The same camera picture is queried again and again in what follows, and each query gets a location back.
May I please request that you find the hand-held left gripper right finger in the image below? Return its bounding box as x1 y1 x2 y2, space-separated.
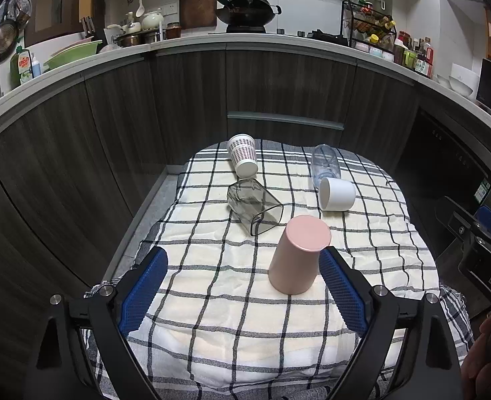
318 246 465 400

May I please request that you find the white teapot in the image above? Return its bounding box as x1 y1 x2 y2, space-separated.
141 9 165 31

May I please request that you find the smoky grey square cup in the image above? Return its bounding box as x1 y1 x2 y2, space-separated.
227 179 284 236

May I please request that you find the metal drawer handle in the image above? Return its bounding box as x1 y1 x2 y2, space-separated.
228 111 345 131

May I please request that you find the built-in black dishwasher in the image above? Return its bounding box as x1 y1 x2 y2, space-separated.
397 107 491 221

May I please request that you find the black white checked cloth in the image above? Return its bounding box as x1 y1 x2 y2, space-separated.
83 139 475 400

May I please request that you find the black wire spice rack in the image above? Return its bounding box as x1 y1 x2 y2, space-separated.
342 0 397 53

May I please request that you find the row of sauce bottles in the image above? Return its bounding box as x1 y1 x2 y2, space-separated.
393 31 434 78

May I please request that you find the green dish soap bottle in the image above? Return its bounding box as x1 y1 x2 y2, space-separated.
11 46 34 88

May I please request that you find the green plastic basin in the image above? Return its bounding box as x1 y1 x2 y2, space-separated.
43 39 104 71

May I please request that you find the black wok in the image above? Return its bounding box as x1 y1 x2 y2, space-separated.
216 0 282 31

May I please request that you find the white cup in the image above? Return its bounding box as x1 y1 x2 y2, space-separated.
318 177 356 212

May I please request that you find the patterned paper cup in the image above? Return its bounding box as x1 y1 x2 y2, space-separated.
228 134 259 178

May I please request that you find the wooden cutting board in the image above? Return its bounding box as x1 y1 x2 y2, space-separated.
179 0 218 30

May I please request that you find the clear plastic cup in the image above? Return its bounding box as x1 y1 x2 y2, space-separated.
311 144 341 190

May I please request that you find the person's right hand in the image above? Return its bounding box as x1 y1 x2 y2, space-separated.
461 309 491 400

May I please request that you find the stack of white bowls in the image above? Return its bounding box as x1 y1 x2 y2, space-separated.
436 63 478 97

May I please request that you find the black gas stove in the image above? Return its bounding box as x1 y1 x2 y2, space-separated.
208 27 350 47

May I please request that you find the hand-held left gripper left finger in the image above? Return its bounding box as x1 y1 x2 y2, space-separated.
25 247 169 400

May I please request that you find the hanging frying pan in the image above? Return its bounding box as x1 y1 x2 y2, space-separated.
0 20 22 66

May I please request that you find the steel pot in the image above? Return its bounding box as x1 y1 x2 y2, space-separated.
116 32 143 47

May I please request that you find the pink cup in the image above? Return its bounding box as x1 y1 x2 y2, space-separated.
267 215 332 295

